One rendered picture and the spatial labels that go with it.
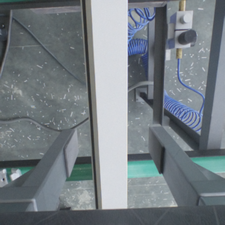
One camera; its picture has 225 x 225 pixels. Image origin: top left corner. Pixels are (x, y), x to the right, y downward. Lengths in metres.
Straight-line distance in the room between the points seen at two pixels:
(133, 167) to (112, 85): 0.20
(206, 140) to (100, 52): 0.32
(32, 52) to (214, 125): 1.14
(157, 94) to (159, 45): 0.17
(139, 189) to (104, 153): 1.35
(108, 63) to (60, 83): 1.01
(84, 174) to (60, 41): 0.98
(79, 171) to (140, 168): 0.13
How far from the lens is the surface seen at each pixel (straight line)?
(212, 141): 0.43
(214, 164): 0.41
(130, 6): 0.57
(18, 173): 0.39
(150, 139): 0.16
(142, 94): 1.18
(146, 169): 0.36
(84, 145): 1.32
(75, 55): 1.17
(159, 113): 0.64
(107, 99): 0.22
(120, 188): 0.29
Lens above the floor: 1.15
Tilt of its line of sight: 73 degrees down
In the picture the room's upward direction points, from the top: 176 degrees clockwise
